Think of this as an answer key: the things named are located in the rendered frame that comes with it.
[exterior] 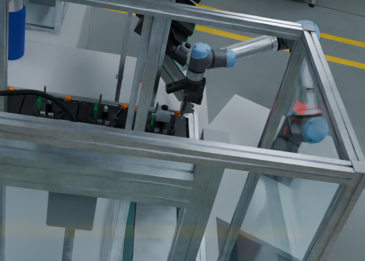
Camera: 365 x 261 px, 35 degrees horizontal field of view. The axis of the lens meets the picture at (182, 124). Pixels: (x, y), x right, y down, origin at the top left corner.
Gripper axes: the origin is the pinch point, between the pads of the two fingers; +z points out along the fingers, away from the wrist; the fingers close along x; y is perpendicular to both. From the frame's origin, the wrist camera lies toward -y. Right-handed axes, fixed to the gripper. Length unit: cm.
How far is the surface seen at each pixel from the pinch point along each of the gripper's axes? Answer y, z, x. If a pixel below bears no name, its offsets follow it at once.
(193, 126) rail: 8.2, 11.7, 7.3
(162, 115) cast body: -7.9, 1.1, -2.2
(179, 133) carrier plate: 1.4, 10.0, -1.9
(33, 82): -70, 21, 36
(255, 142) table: 41.8, 21.1, 13.3
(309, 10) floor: 166, 107, 365
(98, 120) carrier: -35.3, 6.4, -5.3
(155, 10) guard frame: -24, -90, -84
